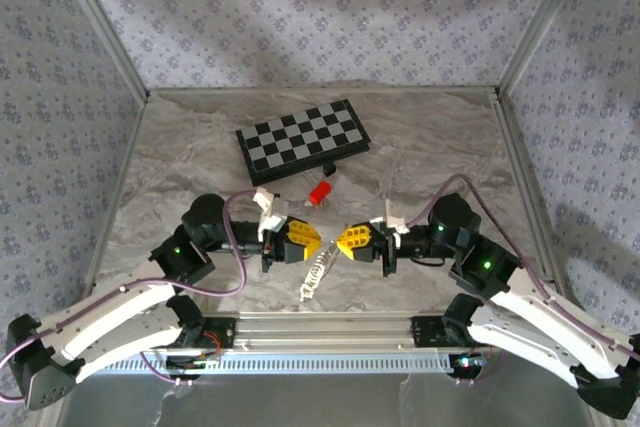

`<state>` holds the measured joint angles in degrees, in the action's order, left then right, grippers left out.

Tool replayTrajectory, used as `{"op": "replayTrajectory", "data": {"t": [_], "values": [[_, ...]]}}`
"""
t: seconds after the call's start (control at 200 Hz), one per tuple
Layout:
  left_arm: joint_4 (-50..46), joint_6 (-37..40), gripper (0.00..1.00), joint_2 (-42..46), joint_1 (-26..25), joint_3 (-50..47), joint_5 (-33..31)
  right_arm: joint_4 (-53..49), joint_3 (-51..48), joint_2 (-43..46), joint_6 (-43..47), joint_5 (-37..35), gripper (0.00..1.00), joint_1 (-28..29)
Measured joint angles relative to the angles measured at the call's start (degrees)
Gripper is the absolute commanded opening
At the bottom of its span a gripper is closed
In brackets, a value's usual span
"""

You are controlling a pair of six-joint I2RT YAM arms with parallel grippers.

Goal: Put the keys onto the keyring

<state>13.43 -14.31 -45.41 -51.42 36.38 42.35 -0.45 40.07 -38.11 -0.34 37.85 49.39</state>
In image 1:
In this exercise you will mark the silver key bunch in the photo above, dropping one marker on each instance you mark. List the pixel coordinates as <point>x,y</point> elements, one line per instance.
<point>315,279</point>

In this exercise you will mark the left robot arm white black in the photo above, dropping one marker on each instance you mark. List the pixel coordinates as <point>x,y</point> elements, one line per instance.
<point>115,312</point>

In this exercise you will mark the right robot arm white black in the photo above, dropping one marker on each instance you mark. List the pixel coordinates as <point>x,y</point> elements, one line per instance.
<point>540,327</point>

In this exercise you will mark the red block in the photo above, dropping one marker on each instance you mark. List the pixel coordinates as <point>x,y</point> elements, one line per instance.
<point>320,193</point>

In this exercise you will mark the small black block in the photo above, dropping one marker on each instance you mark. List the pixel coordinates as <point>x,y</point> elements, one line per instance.
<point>329,170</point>

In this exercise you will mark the folded black grey chessboard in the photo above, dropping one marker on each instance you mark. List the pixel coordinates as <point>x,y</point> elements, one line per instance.
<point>300,139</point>

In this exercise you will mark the small electronics board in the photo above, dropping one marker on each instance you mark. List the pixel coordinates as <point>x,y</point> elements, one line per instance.
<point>467,363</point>
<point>192,363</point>

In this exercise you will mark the aluminium side rail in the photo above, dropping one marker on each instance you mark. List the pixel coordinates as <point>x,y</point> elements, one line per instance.
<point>118,192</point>
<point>530,192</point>

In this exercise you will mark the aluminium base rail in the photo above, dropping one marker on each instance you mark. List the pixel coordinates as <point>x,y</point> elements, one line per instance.
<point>325,332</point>

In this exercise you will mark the aluminium back rail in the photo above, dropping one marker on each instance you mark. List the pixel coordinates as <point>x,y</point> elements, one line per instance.
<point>320,91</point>

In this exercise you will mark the aluminium corner post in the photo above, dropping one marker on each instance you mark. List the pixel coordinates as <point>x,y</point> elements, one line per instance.
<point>104,22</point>
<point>541,22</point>

